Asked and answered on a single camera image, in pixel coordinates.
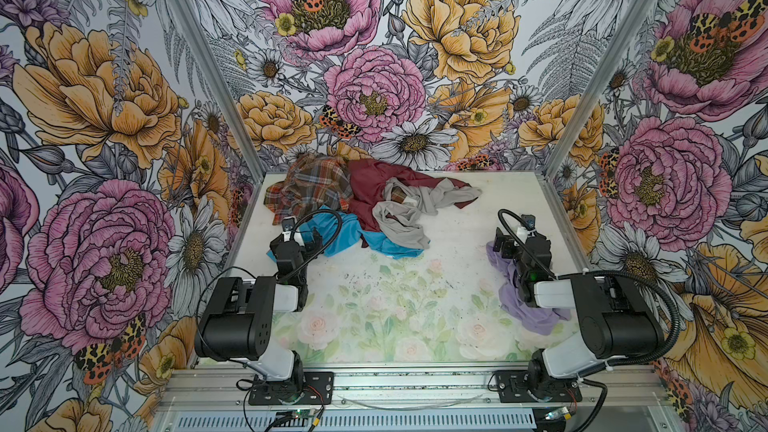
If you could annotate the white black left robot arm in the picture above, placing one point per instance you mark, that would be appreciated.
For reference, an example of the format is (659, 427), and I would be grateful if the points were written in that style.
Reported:
(235, 324)

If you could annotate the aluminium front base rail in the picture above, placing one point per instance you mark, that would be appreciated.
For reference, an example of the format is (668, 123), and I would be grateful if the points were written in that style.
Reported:
(400, 386)

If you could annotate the plaid brown red cloth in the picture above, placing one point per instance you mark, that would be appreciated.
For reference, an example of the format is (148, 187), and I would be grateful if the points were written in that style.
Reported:
(311, 183)

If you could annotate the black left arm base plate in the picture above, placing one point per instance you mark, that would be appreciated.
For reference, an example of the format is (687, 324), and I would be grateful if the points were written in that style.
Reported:
(311, 388)

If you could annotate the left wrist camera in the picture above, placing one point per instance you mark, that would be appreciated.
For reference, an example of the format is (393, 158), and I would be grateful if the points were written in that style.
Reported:
(288, 223)

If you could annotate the aluminium left rear corner post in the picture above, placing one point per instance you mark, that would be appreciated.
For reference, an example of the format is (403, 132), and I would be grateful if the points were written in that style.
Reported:
(184, 13)

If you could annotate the aluminium right rear corner post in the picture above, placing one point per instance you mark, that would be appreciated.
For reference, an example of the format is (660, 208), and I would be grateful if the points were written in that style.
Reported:
(625, 31)

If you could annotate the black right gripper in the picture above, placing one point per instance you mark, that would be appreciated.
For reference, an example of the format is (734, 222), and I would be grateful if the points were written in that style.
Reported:
(509, 243)

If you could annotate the grey cloth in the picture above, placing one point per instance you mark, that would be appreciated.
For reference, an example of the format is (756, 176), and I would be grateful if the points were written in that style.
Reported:
(398, 214)

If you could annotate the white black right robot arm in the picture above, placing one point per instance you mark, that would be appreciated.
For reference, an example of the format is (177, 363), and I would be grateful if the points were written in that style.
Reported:
(648, 336)

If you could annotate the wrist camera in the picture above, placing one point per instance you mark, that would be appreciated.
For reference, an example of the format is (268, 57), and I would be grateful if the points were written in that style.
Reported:
(528, 221)
(288, 223)

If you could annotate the aluminium corner post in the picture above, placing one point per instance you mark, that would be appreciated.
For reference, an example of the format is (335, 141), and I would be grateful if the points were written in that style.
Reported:
(625, 31)
(184, 13)

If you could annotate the aluminium right side rail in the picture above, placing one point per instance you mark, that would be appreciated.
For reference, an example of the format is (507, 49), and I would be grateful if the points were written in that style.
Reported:
(576, 240)

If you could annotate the white slotted cable duct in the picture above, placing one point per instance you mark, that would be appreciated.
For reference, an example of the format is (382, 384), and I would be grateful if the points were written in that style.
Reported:
(514, 419)

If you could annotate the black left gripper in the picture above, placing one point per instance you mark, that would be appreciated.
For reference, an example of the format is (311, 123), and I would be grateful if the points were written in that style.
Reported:
(314, 246)

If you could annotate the maroon cloth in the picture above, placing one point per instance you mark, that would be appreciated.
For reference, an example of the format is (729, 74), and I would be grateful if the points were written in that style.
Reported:
(368, 178)

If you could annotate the lavender cloth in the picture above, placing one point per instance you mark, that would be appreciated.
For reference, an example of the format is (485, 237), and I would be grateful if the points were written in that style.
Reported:
(537, 320)

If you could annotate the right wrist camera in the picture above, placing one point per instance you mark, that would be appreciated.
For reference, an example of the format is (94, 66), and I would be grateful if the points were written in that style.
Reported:
(528, 221)

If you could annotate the turquoise cloth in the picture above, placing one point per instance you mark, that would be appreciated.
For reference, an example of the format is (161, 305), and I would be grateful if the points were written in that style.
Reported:
(343, 231)

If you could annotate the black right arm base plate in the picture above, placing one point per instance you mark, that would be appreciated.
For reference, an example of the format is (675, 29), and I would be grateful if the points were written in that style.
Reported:
(518, 386)

